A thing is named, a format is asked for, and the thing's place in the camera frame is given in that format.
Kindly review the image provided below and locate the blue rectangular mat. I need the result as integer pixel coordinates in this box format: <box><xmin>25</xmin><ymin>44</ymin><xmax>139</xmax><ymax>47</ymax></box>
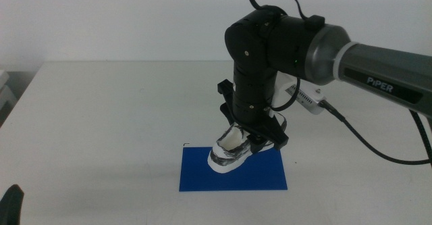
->
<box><xmin>178</xmin><ymin>146</ymin><xmax>288</xmax><ymax>193</ymax></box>

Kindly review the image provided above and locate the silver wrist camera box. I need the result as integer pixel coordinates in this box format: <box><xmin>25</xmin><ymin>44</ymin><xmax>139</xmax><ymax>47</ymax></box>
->
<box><xmin>285</xmin><ymin>82</ymin><xmax>328</xmax><ymax>116</ymax></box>

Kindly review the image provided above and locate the thick braided black cable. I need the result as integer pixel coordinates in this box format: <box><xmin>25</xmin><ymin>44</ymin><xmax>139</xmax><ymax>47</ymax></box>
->
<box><xmin>319</xmin><ymin>99</ymin><xmax>432</xmax><ymax>168</ymax></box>

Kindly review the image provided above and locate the black arched cable with clip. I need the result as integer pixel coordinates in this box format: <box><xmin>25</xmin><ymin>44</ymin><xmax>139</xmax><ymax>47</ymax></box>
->
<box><xmin>247</xmin><ymin>0</ymin><xmax>326</xmax><ymax>32</ymax></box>

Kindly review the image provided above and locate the thin black wire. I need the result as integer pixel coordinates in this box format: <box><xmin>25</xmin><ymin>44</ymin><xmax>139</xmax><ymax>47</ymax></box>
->
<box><xmin>269</xmin><ymin>76</ymin><xmax>302</xmax><ymax>113</ymax></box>

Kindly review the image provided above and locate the black and white shoe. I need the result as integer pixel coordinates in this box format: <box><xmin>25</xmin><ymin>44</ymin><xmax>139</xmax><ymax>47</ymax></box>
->
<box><xmin>207</xmin><ymin>113</ymin><xmax>288</xmax><ymax>174</ymax></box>

